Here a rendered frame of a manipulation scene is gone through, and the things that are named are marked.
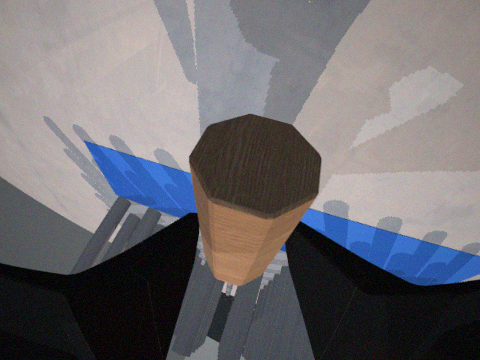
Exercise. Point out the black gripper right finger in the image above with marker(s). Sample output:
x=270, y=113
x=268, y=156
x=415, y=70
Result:
x=353, y=310

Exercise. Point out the blue flat strip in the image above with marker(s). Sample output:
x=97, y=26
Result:
x=170, y=190

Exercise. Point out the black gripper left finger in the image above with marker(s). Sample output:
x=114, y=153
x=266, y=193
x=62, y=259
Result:
x=122, y=309

